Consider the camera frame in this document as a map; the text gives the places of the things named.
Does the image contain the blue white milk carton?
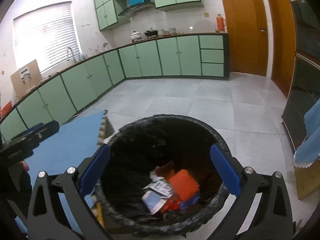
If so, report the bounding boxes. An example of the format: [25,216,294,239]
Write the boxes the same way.
[142,191,167,215]

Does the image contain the orange foam fruit net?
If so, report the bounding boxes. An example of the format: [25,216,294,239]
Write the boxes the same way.
[169,169,199,202]

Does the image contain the white paper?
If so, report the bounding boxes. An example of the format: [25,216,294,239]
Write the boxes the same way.
[150,166,164,182]

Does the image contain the green white wrapper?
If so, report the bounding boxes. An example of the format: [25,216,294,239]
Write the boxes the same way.
[143,180,174,198]

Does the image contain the dark red scouring pad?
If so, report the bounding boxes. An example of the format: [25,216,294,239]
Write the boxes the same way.
[155,161,176,180]

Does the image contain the silver kitchen faucet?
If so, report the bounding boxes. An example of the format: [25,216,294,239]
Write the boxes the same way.
[67,47,76,63]

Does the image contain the black trash bin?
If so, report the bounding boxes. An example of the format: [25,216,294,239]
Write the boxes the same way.
[95,114,230,237]

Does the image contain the green lower kitchen cabinets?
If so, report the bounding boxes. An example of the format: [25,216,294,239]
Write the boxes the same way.
[1,33,229,141]

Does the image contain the red plastic basin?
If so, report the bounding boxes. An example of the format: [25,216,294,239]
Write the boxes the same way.
[1,101,12,118]

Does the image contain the blue foam floor mat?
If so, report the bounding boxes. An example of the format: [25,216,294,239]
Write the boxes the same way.
[15,109,110,233]

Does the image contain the cardboard box on right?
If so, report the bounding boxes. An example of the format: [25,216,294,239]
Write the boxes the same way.
[294,161,320,200]

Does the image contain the cardboard water purifier box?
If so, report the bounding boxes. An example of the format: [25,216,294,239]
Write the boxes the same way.
[10,60,43,100]

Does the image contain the blue mat piece on right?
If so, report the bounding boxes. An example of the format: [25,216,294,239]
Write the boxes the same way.
[293,100,320,168]

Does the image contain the white window blinds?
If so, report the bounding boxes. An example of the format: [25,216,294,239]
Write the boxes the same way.
[13,2,82,72]

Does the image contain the black glass cabinet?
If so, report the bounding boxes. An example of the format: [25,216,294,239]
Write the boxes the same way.
[281,0,319,149]

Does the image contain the white cooking pot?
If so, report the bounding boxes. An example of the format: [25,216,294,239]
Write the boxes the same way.
[130,31,143,42]

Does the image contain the black range hood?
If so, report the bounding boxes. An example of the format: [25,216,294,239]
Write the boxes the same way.
[118,2,155,17]

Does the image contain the black wok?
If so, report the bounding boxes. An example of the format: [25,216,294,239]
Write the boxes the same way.
[144,28,158,39]

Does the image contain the brown wooden door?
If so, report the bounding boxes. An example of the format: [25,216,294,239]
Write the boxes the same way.
[268,0,296,96]
[222,0,268,76]

